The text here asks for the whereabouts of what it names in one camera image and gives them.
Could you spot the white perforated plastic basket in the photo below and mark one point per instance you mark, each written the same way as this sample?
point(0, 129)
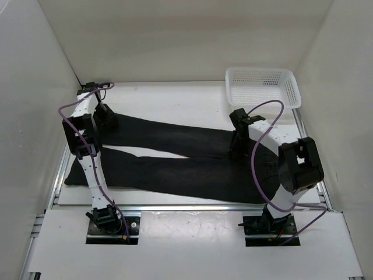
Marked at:
point(248, 87)

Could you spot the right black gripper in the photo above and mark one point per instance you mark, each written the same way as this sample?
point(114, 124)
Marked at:
point(233, 148)

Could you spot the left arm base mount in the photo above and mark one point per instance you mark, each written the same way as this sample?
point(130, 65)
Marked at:
point(117, 235)

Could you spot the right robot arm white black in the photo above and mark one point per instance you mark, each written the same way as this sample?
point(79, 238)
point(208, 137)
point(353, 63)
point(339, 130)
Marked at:
point(299, 165)

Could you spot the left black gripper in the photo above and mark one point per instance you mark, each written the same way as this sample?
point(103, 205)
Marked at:
point(110, 116)

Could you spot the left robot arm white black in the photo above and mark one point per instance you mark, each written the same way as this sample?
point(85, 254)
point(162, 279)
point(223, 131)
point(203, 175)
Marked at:
point(85, 143)

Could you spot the black trousers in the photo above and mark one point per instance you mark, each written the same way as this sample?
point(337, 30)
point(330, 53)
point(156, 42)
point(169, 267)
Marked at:
point(182, 160)

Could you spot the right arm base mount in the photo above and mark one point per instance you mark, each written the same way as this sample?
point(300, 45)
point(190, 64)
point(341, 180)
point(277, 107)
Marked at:
point(263, 231)

